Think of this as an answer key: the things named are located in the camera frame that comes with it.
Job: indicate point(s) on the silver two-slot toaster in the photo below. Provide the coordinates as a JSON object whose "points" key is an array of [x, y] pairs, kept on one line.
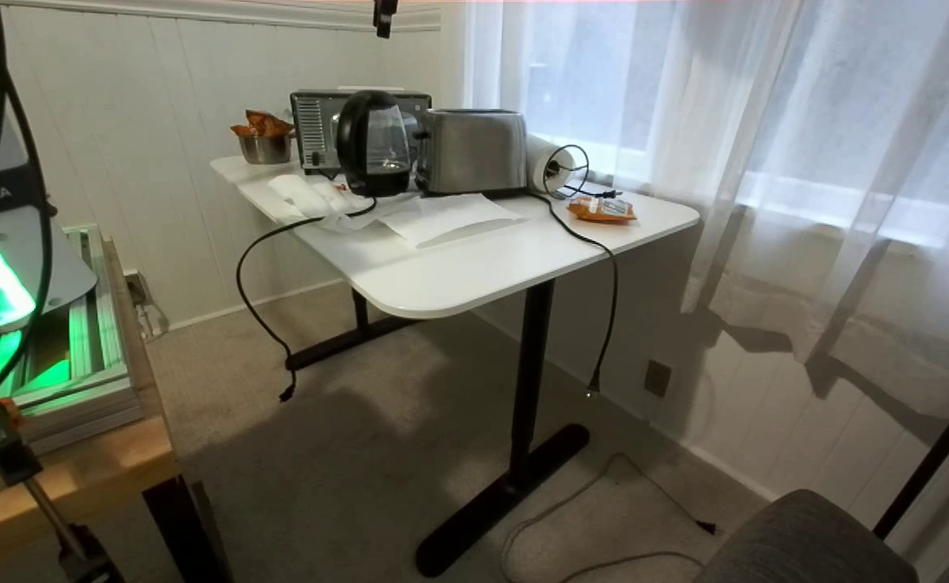
{"points": [[478, 150]]}

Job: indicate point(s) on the black glass electric kettle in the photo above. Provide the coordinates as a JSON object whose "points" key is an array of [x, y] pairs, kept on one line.
{"points": [[361, 142]]}

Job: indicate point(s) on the metal bowl with orange snacks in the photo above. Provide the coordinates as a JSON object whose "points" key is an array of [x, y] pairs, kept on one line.
{"points": [[263, 145]]}

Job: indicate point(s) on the white paper sheet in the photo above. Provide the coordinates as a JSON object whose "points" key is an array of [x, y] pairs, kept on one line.
{"points": [[445, 214]]}

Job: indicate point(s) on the white paper towel roll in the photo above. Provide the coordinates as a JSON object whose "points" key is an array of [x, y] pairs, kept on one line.
{"points": [[543, 168]]}

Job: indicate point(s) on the wooden board with items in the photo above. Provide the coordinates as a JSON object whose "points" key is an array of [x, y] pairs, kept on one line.
{"points": [[604, 209]]}

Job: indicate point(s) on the white sheer curtain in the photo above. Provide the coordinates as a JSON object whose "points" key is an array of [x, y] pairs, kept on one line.
{"points": [[817, 107]]}

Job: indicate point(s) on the wooden bench top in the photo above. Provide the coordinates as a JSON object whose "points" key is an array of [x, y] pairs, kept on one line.
{"points": [[97, 464]]}

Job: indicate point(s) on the grey upholstered chair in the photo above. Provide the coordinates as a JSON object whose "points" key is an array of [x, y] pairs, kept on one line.
{"points": [[809, 540]]}

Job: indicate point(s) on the black tripod pole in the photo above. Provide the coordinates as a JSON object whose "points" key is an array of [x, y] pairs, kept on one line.
{"points": [[929, 459]]}

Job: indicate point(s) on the white wall plug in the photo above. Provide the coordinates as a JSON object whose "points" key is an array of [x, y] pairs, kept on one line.
{"points": [[141, 292]]}

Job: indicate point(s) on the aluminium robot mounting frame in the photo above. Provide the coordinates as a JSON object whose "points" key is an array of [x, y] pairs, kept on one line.
{"points": [[87, 359]]}

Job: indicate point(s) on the wall power outlet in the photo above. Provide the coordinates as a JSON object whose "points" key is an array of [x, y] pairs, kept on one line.
{"points": [[659, 377]]}

